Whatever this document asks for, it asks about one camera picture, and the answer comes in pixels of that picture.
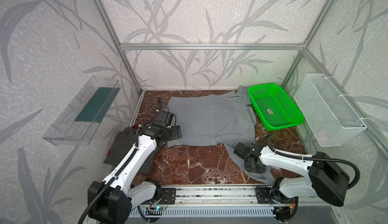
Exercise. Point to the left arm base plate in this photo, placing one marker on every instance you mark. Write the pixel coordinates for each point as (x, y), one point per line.
(164, 196)

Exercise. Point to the white wire mesh basket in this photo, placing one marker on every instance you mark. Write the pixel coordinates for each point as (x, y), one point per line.
(329, 115)

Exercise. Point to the green plastic basket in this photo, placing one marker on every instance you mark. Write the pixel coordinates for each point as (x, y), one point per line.
(286, 113)

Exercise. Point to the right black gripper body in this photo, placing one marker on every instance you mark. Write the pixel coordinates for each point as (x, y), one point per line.
(242, 150)

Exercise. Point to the grey long sleeve shirt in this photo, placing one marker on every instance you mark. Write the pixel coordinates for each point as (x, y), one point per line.
(226, 119)

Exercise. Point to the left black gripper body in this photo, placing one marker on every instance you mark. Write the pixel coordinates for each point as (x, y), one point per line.
(175, 131)

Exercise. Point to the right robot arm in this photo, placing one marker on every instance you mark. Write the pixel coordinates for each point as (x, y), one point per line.
(319, 175)

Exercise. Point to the clear plastic wall tray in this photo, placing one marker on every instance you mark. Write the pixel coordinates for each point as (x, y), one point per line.
(80, 120)

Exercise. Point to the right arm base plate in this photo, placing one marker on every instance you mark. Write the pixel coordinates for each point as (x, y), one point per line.
(267, 195)

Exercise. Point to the dark striped folded shirt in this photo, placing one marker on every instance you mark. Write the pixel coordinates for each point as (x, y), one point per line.
(121, 146)

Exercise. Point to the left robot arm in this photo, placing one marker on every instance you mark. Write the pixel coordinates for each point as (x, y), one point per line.
(123, 175)

